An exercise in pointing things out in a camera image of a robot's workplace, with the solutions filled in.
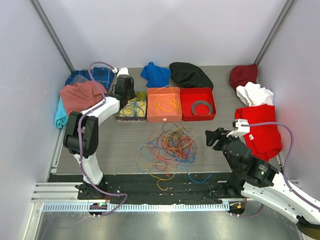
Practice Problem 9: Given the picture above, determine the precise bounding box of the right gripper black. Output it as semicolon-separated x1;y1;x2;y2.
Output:
204;127;241;172

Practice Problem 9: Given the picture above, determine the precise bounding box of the blue wire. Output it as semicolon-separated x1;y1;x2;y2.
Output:
117;96;147;118

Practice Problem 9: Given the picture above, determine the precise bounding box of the yellow wire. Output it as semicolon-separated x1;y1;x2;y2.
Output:
147;84;181;116

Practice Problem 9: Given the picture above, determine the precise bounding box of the coloured wires pile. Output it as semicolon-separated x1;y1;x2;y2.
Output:
135;121;214;192

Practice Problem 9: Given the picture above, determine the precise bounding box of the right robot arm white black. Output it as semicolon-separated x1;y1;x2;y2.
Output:
205;127;320;240

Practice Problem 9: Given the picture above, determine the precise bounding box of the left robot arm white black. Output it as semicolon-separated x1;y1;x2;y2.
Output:
63;74;136;200

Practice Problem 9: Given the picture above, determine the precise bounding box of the gold tin box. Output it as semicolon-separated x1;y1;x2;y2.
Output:
115;91;147;122

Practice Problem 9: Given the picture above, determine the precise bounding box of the blue plaid cloth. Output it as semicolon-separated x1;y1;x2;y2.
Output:
65;67;115;91

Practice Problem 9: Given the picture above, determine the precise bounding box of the red box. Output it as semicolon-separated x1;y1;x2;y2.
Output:
180;87;217;122

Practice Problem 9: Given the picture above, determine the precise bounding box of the salmon pink box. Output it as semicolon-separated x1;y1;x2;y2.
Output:
146;86;182;123

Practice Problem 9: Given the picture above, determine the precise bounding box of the salmon pink shirt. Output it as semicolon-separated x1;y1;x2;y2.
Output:
60;81;107;116

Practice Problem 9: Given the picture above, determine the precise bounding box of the bright red cloth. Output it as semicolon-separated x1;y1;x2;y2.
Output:
234;104;283;162

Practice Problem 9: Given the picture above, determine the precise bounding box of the white cloth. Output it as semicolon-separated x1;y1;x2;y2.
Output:
236;82;274;107

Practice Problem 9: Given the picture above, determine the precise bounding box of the black cloth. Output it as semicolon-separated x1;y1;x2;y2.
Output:
169;62;214;90

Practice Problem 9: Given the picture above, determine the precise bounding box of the dark red cloth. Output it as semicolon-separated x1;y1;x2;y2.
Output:
229;64;258;91

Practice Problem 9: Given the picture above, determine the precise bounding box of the cyan cloth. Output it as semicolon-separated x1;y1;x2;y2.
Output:
54;97;68;129

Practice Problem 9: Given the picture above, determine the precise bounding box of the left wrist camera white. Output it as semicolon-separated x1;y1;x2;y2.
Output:
112;67;131;80

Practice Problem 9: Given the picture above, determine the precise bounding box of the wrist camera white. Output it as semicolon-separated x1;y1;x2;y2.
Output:
112;67;131;80
226;118;250;138

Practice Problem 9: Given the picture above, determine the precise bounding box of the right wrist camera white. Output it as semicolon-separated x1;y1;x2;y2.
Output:
226;118;250;138

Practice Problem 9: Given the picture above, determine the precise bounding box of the grey coiled cable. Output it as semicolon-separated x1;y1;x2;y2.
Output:
191;99;214;115

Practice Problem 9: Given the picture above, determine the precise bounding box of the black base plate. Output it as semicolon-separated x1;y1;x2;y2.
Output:
47;172;256;206

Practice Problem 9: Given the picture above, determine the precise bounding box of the left aluminium corner post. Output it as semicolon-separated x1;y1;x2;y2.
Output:
29;0;75;72

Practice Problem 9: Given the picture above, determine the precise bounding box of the aluminium corner post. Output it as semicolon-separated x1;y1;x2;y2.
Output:
254;0;297;66
29;0;75;72

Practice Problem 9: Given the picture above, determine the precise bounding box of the white cable duct rail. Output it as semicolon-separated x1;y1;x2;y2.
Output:
42;202;230;213

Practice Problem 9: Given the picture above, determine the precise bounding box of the right aluminium corner post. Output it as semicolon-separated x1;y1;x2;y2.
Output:
254;0;297;66

